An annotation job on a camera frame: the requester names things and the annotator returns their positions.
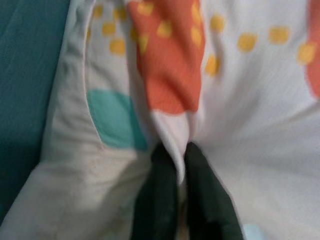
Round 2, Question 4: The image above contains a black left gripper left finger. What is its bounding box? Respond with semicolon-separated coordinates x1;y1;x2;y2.
133;143;180;240

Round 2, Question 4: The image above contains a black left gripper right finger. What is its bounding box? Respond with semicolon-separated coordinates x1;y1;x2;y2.
183;141;245;240

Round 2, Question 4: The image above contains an orange spotted white pillow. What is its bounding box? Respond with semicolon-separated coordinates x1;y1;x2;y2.
0;0;320;240

